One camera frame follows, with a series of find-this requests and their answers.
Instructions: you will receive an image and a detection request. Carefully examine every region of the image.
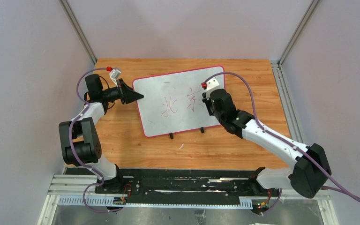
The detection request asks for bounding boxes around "pink-framed whiteboard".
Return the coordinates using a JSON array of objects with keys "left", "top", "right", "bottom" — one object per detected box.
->
[{"left": 132, "top": 66, "right": 225, "bottom": 137}]

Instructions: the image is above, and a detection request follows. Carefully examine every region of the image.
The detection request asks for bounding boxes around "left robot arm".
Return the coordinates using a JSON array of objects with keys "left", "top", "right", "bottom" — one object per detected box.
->
[{"left": 59, "top": 74, "right": 144, "bottom": 193}]

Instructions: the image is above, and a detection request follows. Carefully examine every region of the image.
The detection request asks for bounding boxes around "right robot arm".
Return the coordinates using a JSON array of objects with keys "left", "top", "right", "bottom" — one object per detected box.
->
[{"left": 202, "top": 89, "right": 332, "bottom": 198}]

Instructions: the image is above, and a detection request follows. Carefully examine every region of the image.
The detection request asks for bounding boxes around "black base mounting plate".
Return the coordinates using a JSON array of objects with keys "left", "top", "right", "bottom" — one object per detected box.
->
[{"left": 94, "top": 168, "right": 279, "bottom": 205}]

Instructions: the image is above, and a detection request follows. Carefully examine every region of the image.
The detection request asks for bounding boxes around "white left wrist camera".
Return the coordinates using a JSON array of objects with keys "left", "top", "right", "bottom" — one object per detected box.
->
[{"left": 109, "top": 67, "right": 121, "bottom": 87}]

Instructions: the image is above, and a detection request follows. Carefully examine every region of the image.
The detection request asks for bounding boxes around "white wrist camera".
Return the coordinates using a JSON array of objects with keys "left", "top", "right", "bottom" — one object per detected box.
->
[
  {"left": 109, "top": 67, "right": 121, "bottom": 87},
  {"left": 201, "top": 78, "right": 220, "bottom": 99}
]

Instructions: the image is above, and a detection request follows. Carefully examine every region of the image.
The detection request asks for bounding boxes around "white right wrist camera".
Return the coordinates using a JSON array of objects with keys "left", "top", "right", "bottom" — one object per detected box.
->
[{"left": 201, "top": 78, "right": 220, "bottom": 99}]

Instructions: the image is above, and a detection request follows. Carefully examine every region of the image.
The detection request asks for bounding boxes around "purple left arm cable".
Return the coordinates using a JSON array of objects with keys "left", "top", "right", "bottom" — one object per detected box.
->
[{"left": 68, "top": 66, "right": 128, "bottom": 213}]

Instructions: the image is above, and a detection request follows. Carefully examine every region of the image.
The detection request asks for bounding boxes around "aluminium frame post right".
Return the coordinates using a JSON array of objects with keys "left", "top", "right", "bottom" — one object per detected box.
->
[{"left": 277, "top": 0, "right": 321, "bottom": 67}]

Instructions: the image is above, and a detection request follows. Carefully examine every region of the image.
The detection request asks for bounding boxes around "aluminium frame post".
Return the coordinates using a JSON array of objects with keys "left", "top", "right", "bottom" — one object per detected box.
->
[
  {"left": 59, "top": 0, "right": 98, "bottom": 65},
  {"left": 277, "top": 0, "right": 321, "bottom": 67}
]

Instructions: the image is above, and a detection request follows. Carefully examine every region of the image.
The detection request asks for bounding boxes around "aluminium frame post left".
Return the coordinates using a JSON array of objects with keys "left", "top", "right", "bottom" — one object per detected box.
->
[{"left": 59, "top": 0, "right": 98, "bottom": 65}]

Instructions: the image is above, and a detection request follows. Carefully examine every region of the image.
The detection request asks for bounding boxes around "aluminium frame rail front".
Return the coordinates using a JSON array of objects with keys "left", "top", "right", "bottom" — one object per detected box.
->
[{"left": 38, "top": 168, "right": 339, "bottom": 225}]

